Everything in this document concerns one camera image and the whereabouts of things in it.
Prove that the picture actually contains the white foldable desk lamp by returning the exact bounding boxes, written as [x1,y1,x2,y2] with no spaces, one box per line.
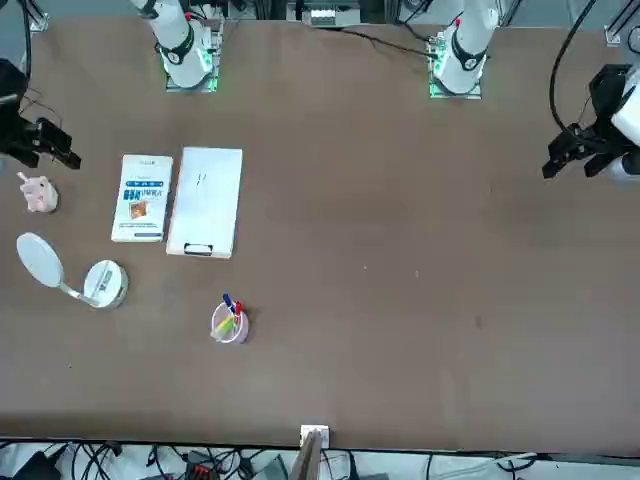
[16,232,130,310]

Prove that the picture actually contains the clear pink pen cup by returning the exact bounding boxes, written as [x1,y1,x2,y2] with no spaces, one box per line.
[210,301,250,346]

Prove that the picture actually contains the white table edge bracket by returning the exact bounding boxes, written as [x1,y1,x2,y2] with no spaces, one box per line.
[299,424,332,448]

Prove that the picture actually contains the black cable on table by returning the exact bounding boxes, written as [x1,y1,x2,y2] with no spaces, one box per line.
[309,23,442,57]

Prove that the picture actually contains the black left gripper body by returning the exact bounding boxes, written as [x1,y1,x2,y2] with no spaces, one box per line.
[588,63,632,133]

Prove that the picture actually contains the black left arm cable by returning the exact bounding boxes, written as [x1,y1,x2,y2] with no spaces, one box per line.
[548,0,599,133]

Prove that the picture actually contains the white clipboard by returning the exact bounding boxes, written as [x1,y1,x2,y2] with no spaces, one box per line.
[165,146,245,261]

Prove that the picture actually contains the pink plush toy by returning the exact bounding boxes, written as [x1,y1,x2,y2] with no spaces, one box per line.
[17,171,59,215]

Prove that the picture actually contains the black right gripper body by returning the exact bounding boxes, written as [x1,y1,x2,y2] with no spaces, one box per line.
[0,58,41,157]

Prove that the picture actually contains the black box under table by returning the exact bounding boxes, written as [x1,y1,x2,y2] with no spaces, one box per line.
[8,449,62,480]

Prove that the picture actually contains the white and blue book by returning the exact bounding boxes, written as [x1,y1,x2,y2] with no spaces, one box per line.
[110,154,175,244]

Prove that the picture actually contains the red and black power strip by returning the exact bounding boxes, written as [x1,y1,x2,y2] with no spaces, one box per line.
[185,449,217,480]

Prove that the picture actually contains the yellow green highlighter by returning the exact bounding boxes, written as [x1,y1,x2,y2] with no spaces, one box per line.
[210,314,239,339]

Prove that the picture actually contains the brown wooden board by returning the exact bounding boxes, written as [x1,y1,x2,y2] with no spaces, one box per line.
[291,429,324,480]

